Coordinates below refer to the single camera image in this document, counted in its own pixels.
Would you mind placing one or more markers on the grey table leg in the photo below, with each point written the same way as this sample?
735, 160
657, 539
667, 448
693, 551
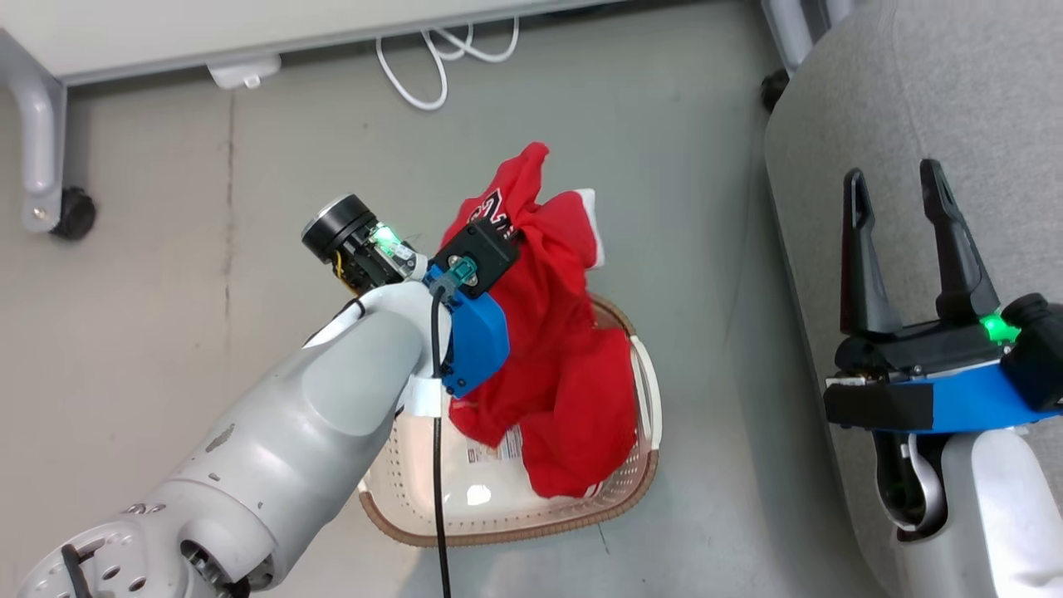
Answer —
797, 29
37, 141

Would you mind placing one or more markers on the left wrist camera blue mount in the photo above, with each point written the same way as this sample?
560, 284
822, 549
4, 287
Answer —
477, 340

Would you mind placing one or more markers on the white power adapter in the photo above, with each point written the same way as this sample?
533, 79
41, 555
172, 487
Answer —
242, 71

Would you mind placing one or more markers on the white table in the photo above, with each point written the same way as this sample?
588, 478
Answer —
208, 29

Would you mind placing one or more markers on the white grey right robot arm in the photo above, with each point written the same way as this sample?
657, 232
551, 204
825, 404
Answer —
988, 515

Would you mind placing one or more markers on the red shirt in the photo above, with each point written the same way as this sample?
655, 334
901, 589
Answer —
565, 365

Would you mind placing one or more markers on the white perforated laundry basket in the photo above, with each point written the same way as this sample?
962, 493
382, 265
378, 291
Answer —
465, 507

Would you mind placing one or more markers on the white barcode sticker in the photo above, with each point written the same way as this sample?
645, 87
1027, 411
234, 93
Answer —
498, 447

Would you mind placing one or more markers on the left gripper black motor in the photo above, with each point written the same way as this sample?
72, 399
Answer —
345, 232

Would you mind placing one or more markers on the black caster wheel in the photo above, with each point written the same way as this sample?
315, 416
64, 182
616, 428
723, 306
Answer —
76, 214
774, 89

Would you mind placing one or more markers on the grey fabric sofa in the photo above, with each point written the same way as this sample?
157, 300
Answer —
913, 100

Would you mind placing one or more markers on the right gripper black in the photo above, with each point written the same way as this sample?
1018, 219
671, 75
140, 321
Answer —
922, 353

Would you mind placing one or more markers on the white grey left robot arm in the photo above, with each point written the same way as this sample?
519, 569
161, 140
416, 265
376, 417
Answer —
315, 432

